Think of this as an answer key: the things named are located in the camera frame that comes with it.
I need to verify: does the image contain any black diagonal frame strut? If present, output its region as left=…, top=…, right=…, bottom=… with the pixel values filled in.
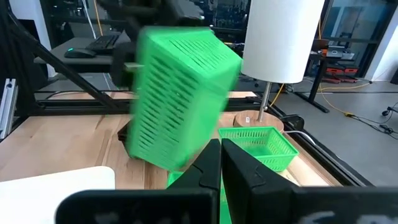
left=0, top=9, right=121, bottom=110

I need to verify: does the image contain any orange storage crate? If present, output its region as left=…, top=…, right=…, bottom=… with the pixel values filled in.
left=322, top=67, right=359, bottom=84

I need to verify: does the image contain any black table frame rail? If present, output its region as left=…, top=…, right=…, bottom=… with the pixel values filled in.
left=34, top=95, right=261, bottom=116

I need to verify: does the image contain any black legged work desk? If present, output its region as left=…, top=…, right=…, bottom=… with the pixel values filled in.
left=294, top=39, right=376, bottom=114

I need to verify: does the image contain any grey office desk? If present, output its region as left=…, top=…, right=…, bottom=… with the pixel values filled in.
left=33, top=30, right=133, bottom=74

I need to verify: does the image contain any yellow floor cable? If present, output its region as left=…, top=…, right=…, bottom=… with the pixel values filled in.
left=269, top=18, right=374, bottom=118

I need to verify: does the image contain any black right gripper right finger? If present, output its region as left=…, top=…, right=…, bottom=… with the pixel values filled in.
left=221, top=138, right=398, bottom=224

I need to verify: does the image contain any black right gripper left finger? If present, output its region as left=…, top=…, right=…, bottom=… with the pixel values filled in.
left=55, top=139, right=222, bottom=224

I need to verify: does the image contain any white lamp power cable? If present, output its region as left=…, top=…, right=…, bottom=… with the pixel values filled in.
left=282, top=129, right=317, bottom=146

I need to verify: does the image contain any black power adapter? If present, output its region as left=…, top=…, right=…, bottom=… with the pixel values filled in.
left=279, top=114, right=306, bottom=131

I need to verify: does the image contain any white shade table lamp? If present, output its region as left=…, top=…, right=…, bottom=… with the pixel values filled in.
left=233, top=0, right=326, bottom=133

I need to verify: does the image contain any green slotted plastic basket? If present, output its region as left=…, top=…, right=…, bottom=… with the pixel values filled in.
left=218, top=126, right=300, bottom=173
left=126, top=26, right=243, bottom=172
left=167, top=170, right=233, bottom=224

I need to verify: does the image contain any black computer mouse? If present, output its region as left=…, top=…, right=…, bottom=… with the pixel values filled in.
left=63, top=47, right=97, bottom=59

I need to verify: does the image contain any black floor cable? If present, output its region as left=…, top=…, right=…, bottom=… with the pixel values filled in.
left=345, top=101, right=398, bottom=141

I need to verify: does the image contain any black computer keyboard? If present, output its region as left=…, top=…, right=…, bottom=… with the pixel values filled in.
left=85, top=34, right=121, bottom=52

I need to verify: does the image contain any white plastic handle basket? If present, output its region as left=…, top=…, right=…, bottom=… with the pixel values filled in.
left=0, top=166, right=116, bottom=224

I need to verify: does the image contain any silver aluminium extrusion post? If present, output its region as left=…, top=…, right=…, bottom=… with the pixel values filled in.
left=0, top=78, right=18, bottom=139

